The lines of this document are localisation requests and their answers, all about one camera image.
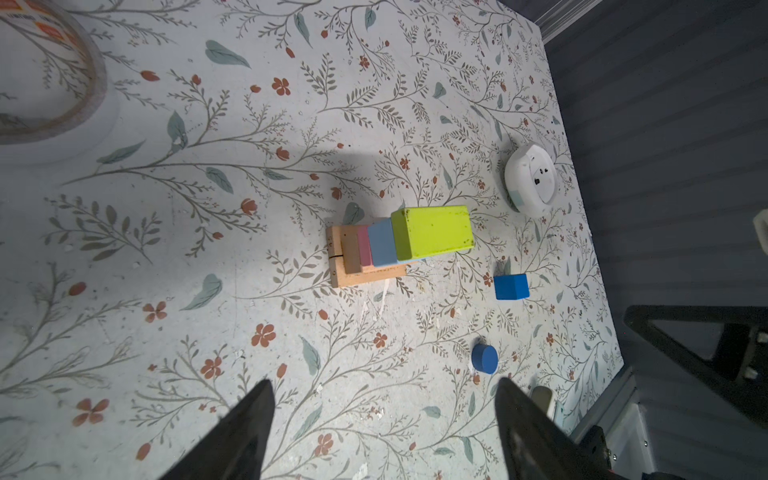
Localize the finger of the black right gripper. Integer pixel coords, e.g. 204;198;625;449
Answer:
624;305;767;428

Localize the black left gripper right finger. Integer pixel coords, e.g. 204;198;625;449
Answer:
495;378;619;479

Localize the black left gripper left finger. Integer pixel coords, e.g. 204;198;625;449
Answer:
163;380;275;480

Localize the dark blue cube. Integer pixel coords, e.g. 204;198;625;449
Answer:
493;274;530;301

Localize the wooden block with holes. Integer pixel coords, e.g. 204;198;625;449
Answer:
326;225;407;288

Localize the pink block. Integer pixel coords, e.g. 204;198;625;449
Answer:
357;226;373;269

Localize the green block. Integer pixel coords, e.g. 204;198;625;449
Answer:
390;206;475;262

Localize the light blue cube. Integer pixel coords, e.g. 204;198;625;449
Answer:
367;219;399;267

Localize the plain wooden block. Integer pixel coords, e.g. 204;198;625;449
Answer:
341;226;362;274

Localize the white light-blue stapler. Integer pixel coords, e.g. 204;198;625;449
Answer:
530;385;557;420

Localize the dark blue cylinder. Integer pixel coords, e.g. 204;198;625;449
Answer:
471;343;499;375

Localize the white round device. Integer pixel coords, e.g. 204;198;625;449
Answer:
504;143;558;217

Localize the tape roll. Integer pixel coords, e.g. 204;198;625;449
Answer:
1;1;119;167

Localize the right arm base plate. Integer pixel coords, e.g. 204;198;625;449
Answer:
579;425;613;472

